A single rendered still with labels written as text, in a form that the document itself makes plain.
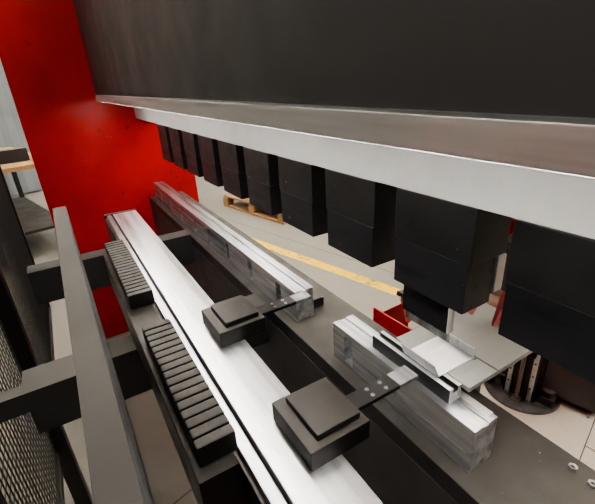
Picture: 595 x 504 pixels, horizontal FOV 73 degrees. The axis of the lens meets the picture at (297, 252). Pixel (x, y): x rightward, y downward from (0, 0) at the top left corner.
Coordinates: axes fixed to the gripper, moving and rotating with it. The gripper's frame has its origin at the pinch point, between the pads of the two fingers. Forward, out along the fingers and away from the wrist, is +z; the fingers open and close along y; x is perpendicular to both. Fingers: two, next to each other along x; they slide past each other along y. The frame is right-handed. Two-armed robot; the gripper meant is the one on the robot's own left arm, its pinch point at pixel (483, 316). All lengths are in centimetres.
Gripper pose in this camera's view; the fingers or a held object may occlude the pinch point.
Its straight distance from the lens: 92.7
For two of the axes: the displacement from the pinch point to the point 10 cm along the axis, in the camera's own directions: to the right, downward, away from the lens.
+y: 5.2, 3.1, -7.9
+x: 7.7, 2.3, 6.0
